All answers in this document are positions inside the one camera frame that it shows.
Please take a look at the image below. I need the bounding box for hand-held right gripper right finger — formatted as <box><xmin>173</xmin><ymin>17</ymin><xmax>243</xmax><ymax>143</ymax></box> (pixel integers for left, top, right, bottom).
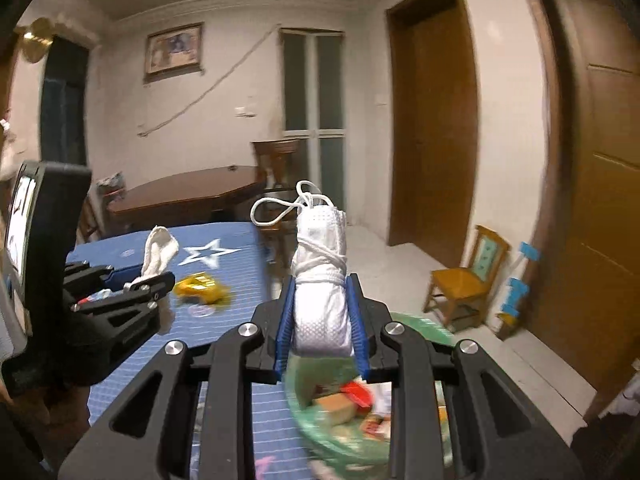
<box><xmin>346</xmin><ymin>274</ymin><xmax>583</xmax><ymax>480</ymax></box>

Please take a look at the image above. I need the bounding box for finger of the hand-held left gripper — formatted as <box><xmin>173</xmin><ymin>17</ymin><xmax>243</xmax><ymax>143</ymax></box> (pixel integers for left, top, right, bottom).
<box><xmin>72</xmin><ymin>272</ymin><xmax>177</xmax><ymax>313</ymax></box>
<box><xmin>64</xmin><ymin>261</ymin><xmax>151</xmax><ymax>293</ymax></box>

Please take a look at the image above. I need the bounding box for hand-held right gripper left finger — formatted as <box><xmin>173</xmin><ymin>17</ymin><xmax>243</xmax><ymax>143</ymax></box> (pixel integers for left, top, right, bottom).
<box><xmin>59</xmin><ymin>274</ymin><xmax>301</xmax><ymax>480</ymax></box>

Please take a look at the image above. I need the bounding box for white face mask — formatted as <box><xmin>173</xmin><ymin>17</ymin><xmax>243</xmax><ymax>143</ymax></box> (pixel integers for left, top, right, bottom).
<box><xmin>250</xmin><ymin>180</ymin><xmax>351</xmax><ymax>358</ymax></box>

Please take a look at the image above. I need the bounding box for white tissue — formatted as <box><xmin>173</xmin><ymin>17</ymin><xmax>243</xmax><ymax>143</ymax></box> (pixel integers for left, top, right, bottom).
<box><xmin>135</xmin><ymin>226</ymin><xmax>180</xmax><ymax>283</ymax></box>

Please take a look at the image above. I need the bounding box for yellow sponge block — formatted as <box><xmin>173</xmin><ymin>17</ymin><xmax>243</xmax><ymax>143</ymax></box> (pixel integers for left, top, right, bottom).
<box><xmin>314</xmin><ymin>394</ymin><xmax>352</xmax><ymax>425</ymax></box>

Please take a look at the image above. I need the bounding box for round bin with green bag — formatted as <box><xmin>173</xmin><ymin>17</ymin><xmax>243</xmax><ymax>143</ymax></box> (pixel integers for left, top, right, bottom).
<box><xmin>282</xmin><ymin>310</ymin><xmax>458</xmax><ymax>480</ymax></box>

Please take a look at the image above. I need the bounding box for person's left forearm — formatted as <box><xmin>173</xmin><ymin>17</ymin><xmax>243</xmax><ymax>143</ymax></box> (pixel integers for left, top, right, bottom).
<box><xmin>0</xmin><ymin>370</ymin><xmax>93</xmax><ymax>480</ymax></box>

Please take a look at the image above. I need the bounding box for yellow plastic wrapper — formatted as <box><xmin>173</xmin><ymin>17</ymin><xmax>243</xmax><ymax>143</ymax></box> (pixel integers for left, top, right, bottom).
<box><xmin>172</xmin><ymin>272</ymin><xmax>232</xmax><ymax>307</ymax></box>

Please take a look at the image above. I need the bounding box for dark wooden dining chair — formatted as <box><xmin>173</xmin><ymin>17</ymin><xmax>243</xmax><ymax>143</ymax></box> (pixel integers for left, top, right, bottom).
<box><xmin>77</xmin><ymin>192</ymin><xmax>106</xmax><ymax>243</ymax></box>
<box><xmin>251</xmin><ymin>139</ymin><xmax>311</xmax><ymax>266</ymax></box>

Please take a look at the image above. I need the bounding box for dark bag with red rim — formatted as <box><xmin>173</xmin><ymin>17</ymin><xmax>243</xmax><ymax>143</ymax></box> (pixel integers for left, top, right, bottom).
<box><xmin>96</xmin><ymin>172</ymin><xmax>126</xmax><ymax>201</ymax></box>

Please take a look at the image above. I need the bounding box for small chair with green back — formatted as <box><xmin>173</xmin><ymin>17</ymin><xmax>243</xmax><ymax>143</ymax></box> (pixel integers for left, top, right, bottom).
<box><xmin>424</xmin><ymin>225</ymin><xmax>511</xmax><ymax>333</ymax></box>

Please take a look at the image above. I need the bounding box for round wooden dining table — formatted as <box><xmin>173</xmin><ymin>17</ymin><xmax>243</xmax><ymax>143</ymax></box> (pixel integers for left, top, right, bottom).
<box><xmin>106</xmin><ymin>166</ymin><xmax>268</xmax><ymax>233</ymax></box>

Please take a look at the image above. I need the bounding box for blue tape patch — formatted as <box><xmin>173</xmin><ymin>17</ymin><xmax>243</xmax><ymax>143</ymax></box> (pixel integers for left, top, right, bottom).
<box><xmin>500</xmin><ymin>280</ymin><xmax>530</xmax><ymax>318</ymax></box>

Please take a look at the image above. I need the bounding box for dark window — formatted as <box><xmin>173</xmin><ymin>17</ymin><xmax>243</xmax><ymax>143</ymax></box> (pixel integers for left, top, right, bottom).
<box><xmin>40</xmin><ymin>35</ymin><xmax>91</xmax><ymax>168</ymax></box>

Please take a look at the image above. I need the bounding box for brown wooden door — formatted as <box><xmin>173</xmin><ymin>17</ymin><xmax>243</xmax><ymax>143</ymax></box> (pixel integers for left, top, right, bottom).
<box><xmin>385</xmin><ymin>0</ymin><xmax>481</xmax><ymax>268</ymax></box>

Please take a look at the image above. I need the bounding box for frosted glass double door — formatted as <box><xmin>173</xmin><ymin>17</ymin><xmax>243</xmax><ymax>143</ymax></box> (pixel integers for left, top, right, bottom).
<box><xmin>279</xmin><ymin>27</ymin><xmax>347</xmax><ymax>226</ymax></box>

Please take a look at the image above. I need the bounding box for white wall cable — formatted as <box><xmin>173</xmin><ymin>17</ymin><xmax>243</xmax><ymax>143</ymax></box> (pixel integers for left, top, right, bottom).
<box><xmin>137</xmin><ymin>24</ymin><xmax>278</xmax><ymax>137</ymax></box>

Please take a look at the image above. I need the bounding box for framed wall picture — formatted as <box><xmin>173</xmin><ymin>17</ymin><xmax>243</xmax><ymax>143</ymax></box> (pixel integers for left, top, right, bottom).
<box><xmin>143</xmin><ymin>22</ymin><xmax>205</xmax><ymax>83</ymax></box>

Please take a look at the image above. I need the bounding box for gold wall clock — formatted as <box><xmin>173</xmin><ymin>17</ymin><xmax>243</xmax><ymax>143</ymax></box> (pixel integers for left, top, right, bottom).
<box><xmin>17</xmin><ymin>17</ymin><xmax>53</xmax><ymax>63</ymax></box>

